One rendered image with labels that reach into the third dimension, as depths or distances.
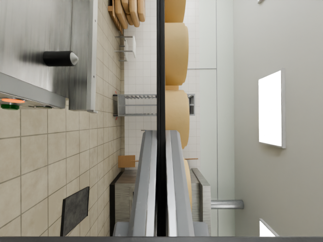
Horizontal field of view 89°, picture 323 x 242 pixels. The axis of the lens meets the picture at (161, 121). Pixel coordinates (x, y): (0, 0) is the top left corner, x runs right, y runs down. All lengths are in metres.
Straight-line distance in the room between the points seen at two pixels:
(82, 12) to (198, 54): 4.34
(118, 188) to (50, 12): 3.45
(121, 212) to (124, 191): 0.44
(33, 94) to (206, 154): 4.39
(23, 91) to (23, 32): 0.11
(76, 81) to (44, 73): 0.10
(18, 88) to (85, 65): 0.19
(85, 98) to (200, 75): 4.27
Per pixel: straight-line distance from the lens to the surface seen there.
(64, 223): 2.36
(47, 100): 0.44
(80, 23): 0.58
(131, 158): 4.27
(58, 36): 0.51
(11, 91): 0.37
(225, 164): 4.82
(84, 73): 0.51
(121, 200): 3.82
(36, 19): 0.46
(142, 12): 4.35
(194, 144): 4.50
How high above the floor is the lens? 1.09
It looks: level
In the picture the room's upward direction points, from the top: 90 degrees clockwise
